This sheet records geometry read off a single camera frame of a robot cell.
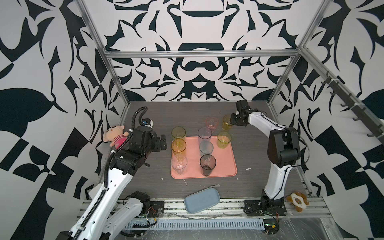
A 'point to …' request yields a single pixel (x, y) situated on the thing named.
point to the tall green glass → (178, 132)
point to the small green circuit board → (271, 226)
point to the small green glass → (224, 138)
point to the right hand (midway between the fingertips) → (235, 118)
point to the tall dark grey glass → (208, 162)
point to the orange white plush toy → (299, 200)
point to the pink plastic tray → (225, 166)
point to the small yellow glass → (226, 125)
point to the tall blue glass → (204, 134)
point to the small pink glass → (212, 122)
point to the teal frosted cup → (206, 147)
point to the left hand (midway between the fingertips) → (155, 135)
